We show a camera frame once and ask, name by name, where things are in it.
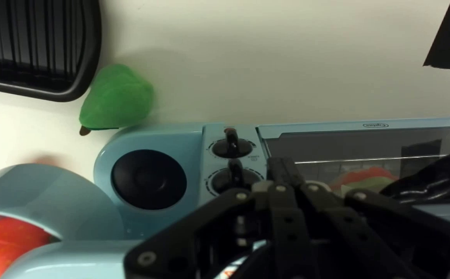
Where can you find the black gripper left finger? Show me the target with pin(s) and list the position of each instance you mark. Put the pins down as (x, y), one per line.
(282, 222)

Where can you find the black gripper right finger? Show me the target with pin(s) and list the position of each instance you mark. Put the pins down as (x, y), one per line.
(370, 226)

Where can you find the black rotary knob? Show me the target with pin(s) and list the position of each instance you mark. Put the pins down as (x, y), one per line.
(232, 141)
(234, 172)

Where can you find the light blue breakfast machine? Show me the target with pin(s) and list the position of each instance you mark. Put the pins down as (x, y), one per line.
(153, 140)

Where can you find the orange plush toy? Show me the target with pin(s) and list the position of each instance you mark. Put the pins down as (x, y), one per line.
(3, 245)

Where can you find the black grill pan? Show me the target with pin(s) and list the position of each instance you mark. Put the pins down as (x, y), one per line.
(29, 40)

